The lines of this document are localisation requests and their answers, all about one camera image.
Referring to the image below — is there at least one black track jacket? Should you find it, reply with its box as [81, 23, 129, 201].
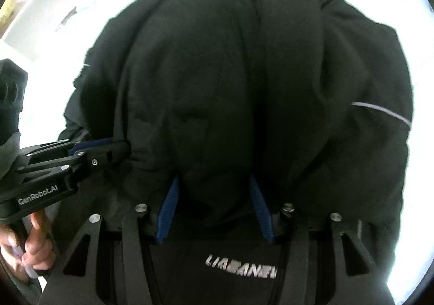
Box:
[53, 0, 413, 304]

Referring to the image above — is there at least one person's left hand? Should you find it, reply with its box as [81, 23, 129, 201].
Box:
[1, 210, 56, 283]

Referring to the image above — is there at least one white bookshelf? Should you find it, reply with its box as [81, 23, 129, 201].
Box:
[2, 0, 78, 49]

